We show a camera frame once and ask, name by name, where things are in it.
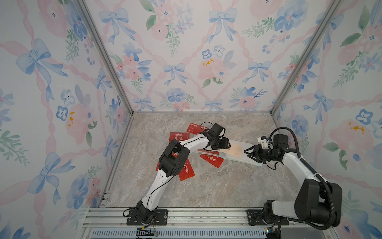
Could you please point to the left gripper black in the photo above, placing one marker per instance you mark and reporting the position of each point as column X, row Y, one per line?
column 225, row 143

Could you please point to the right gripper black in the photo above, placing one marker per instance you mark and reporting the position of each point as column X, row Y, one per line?
column 255, row 152

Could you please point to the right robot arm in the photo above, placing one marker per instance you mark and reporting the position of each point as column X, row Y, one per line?
column 318, row 203

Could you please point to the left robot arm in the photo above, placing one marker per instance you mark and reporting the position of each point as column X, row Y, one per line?
column 172, row 162

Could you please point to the red card far top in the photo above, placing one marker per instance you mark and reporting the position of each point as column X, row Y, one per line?
column 196, row 129

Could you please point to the red card near album front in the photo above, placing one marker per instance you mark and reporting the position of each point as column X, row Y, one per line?
column 216, row 161

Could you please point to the red card upper left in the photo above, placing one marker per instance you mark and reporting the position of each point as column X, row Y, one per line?
column 179, row 136

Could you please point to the red card 100 percent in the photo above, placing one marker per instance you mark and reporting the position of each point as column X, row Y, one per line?
column 187, row 172

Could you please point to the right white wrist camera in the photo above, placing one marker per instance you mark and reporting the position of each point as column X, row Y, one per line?
column 264, row 142

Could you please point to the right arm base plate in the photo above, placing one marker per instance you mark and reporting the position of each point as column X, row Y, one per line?
column 258, row 217

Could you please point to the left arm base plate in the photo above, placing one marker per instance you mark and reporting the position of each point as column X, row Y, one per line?
column 158, row 217

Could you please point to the aluminium front rail frame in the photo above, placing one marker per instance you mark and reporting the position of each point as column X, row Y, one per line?
column 182, row 223

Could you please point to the right aluminium corner post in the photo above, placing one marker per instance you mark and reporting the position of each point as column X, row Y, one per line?
column 308, row 52

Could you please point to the aluminium corner post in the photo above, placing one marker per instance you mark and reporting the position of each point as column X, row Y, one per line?
column 308, row 52
column 89, row 23

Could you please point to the left aluminium corner post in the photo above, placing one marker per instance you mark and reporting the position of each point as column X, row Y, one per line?
column 89, row 23

